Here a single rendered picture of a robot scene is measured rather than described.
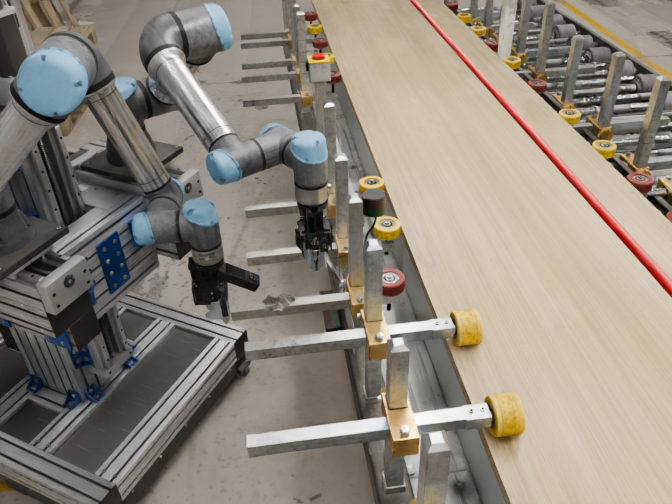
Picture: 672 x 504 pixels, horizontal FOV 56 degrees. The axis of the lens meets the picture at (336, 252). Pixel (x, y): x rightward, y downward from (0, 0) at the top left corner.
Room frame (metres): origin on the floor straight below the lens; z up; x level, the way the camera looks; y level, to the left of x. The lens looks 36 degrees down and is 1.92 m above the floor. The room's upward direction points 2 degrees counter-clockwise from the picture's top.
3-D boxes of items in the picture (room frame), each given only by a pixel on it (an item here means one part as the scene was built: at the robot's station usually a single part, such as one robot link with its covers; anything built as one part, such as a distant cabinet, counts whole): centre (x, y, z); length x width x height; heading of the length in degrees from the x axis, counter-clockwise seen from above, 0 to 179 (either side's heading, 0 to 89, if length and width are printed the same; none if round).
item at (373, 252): (1.06, -0.08, 0.93); 0.04 x 0.04 x 0.48; 6
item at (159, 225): (1.24, 0.41, 1.12); 0.11 x 0.11 x 0.08; 4
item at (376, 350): (1.04, -0.08, 0.95); 0.14 x 0.06 x 0.05; 6
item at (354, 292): (1.29, -0.06, 0.85); 0.14 x 0.06 x 0.05; 6
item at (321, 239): (1.21, 0.05, 1.13); 0.09 x 0.08 x 0.12; 6
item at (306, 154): (1.22, 0.05, 1.29); 0.09 x 0.08 x 0.11; 36
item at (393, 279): (1.28, -0.14, 0.85); 0.08 x 0.08 x 0.11
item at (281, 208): (1.76, 0.07, 0.84); 0.44 x 0.03 x 0.04; 96
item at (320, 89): (2.07, 0.03, 0.93); 0.05 x 0.05 x 0.45; 6
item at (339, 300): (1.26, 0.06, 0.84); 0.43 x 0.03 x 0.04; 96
